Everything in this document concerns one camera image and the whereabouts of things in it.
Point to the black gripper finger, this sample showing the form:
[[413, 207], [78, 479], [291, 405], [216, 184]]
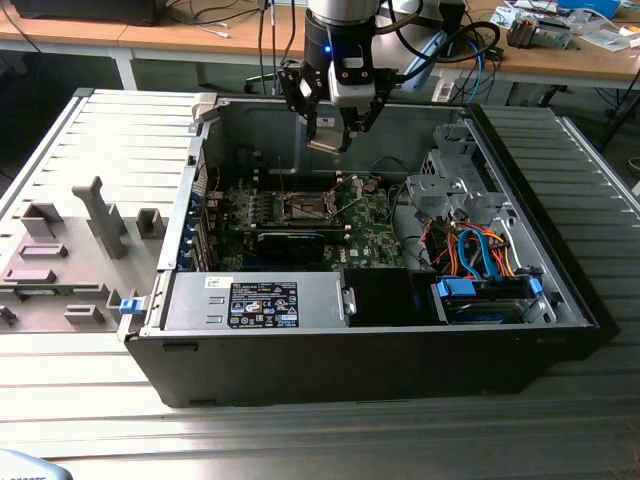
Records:
[[372, 117], [300, 90]]

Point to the silver green CPU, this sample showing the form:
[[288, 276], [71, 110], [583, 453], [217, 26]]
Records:
[[327, 137]]

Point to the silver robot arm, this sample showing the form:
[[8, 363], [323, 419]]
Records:
[[340, 10]]

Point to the CPU socket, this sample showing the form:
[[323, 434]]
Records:
[[305, 209]]

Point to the CPU cooler heatsink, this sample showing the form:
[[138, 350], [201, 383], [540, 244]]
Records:
[[521, 30]]

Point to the round coin cell battery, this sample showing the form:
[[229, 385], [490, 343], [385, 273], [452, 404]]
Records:
[[369, 186]]

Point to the grey metal disk bay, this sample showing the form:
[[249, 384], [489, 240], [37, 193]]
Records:
[[440, 192]]

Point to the green motherboard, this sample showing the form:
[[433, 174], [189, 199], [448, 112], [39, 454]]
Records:
[[370, 230]]

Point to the black upright box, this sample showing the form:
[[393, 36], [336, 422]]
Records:
[[452, 15]]

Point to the black graphics card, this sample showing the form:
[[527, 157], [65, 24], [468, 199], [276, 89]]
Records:
[[290, 247]]

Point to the black plastic shroud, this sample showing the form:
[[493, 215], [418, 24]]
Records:
[[380, 297]]

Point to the wooden desk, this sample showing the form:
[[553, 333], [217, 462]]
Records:
[[60, 32], [550, 62]]

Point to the silver drive unit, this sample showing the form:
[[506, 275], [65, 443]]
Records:
[[552, 32]]

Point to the hard disk in blue carrier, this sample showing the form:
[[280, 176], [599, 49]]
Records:
[[475, 312]]

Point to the black flat device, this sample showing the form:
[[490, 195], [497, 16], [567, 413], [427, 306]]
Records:
[[85, 10]]

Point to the grey power supply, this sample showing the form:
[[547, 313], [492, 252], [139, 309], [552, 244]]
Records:
[[200, 300]]

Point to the blue box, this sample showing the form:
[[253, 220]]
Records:
[[590, 6]]

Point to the black metal PC case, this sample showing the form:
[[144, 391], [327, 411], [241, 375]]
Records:
[[350, 365]]

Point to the grey parts rack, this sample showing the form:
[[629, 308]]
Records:
[[75, 240]]

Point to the blue plastic latch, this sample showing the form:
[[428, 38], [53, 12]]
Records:
[[131, 306]]

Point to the green RAM stick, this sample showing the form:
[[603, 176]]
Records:
[[35, 291]]

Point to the pale blue teach pendant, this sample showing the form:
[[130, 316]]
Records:
[[25, 465]]

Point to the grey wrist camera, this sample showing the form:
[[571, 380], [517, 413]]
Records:
[[350, 90]]

